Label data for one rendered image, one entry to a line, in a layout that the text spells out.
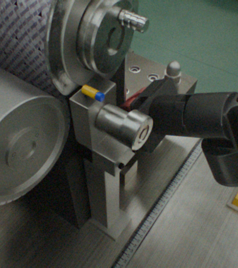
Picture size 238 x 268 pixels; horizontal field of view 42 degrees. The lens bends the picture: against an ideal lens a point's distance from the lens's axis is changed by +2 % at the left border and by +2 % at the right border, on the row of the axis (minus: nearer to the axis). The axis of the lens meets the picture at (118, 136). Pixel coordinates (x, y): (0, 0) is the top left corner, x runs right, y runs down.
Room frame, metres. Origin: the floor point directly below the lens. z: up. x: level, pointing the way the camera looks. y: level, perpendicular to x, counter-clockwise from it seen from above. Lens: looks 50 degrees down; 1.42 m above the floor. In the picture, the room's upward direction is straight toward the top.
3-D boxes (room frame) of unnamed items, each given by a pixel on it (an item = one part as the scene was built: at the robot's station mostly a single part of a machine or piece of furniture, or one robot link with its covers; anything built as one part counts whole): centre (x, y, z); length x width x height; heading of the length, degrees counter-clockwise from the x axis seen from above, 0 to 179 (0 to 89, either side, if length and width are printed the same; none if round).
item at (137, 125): (0.21, -0.02, 1.18); 0.04 x 0.02 x 0.04; 144
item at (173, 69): (0.47, -0.11, 1.05); 0.04 x 0.04 x 0.04
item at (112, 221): (0.24, 0.01, 1.05); 0.06 x 0.05 x 0.31; 54
